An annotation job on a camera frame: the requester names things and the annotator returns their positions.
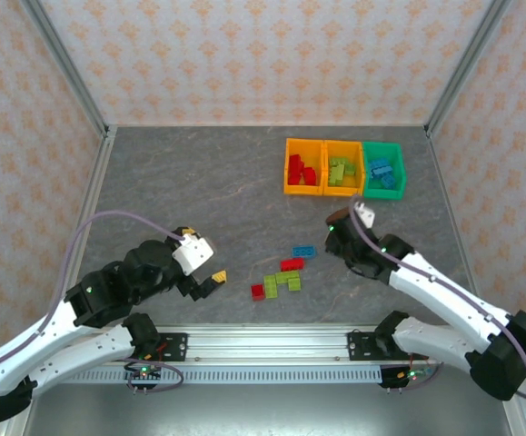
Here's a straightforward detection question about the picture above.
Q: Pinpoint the aluminium side rail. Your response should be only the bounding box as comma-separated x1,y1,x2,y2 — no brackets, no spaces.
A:
57,126,118,292
425,127,486,314

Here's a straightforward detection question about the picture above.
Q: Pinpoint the aluminium back rail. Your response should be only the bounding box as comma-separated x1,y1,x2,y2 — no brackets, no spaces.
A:
106,123,430,130

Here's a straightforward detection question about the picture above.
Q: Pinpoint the slotted grey cable duct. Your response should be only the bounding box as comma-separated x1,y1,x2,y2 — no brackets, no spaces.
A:
65,367,384,385

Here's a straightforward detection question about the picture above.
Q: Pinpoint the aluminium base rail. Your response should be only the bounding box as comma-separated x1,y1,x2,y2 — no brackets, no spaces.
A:
75,323,477,365

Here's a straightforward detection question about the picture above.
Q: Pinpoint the aluminium frame leg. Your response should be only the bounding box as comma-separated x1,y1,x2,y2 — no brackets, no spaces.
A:
0,385,41,436
501,390,526,436

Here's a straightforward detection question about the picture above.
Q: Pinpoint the orange plastic bin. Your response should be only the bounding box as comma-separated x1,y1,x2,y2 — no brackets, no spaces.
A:
283,138,327,197
323,139,366,198

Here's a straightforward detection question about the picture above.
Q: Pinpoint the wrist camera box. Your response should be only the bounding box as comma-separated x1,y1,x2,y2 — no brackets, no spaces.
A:
172,234,214,276
352,201,377,229

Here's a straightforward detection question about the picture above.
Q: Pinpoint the aluminium corner post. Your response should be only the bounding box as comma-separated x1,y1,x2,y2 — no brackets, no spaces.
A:
424,0,513,139
19,0,112,140

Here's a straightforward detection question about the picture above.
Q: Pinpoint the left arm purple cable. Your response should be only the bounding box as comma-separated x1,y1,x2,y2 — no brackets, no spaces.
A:
0,210,185,394

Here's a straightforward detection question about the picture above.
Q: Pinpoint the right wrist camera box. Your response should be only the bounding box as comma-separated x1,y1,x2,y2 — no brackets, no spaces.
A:
352,201,377,229

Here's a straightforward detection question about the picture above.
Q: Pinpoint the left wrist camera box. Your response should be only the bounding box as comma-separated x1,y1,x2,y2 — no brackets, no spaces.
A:
172,234,214,276

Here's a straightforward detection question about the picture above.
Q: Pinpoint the green plastic bin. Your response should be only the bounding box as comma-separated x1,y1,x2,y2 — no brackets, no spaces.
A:
362,142,407,201

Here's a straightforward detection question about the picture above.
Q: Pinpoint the small circuit board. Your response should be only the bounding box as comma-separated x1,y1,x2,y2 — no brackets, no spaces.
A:
378,365,436,391
124,362,164,391

